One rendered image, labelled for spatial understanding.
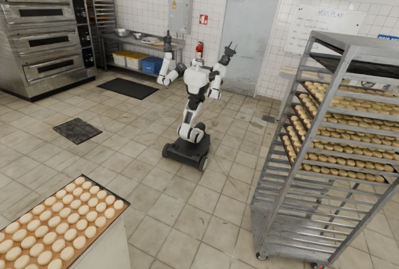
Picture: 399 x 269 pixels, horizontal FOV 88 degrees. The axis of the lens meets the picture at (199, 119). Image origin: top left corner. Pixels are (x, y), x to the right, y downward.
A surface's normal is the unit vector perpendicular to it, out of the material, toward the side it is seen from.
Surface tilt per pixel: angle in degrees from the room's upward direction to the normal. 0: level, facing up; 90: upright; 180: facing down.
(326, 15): 90
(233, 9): 90
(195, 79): 90
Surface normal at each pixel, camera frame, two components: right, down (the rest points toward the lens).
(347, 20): -0.39, 0.44
